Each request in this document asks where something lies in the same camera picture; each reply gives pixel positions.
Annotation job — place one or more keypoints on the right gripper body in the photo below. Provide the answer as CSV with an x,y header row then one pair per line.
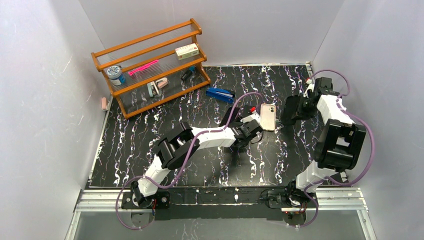
x,y
290,109

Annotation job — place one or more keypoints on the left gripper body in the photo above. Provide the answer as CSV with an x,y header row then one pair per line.
x,y
251,127

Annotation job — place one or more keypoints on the pink phone case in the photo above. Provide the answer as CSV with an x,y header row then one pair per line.
x,y
268,117

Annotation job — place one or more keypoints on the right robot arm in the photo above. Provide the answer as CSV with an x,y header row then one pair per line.
x,y
338,147

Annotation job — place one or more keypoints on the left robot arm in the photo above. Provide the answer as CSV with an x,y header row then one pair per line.
x,y
176,147

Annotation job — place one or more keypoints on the blue stapler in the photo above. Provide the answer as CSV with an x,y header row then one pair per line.
x,y
221,94

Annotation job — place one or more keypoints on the white red cardboard box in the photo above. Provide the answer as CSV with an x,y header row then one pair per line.
x,y
187,51

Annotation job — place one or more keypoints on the orange wooden shelf rack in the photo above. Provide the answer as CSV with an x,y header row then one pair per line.
x,y
133,96

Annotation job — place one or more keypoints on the pink comb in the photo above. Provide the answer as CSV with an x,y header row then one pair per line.
x,y
143,67

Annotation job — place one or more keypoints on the blue lidded jar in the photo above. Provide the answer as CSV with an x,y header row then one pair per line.
x,y
115,75

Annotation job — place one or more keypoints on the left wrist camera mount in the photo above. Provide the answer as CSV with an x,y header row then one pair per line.
x,y
252,115

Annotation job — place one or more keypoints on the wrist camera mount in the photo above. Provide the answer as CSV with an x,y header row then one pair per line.
x,y
252,115
310,90

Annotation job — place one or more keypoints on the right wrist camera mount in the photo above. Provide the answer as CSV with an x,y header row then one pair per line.
x,y
310,90

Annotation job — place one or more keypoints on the pink eraser on wall edge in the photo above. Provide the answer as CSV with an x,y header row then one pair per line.
x,y
104,104

